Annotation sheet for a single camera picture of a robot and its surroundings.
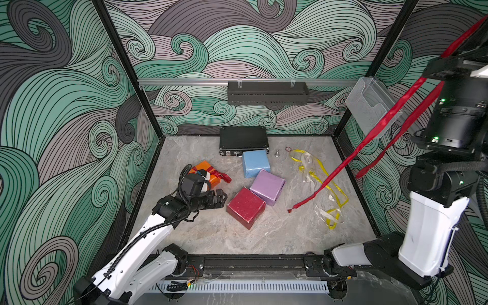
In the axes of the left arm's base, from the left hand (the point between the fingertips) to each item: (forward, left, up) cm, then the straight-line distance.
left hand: (218, 195), depth 75 cm
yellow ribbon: (-2, -52, -17) cm, 55 cm away
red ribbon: (+16, +1, -10) cm, 19 cm away
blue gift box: (+26, -16, -12) cm, 33 cm away
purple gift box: (+11, -23, -12) cm, 28 cm away
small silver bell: (+35, -31, -16) cm, 49 cm away
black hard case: (+46, -5, -17) cm, 49 cm away
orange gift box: (+15, +4, -11) cm, 19 cm away
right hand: (-4, -45, +63) cm, 77 cm away
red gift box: (-1, -11, -10) cm, 15 cm away
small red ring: (+40, -39, -18) cm, 59 cm away
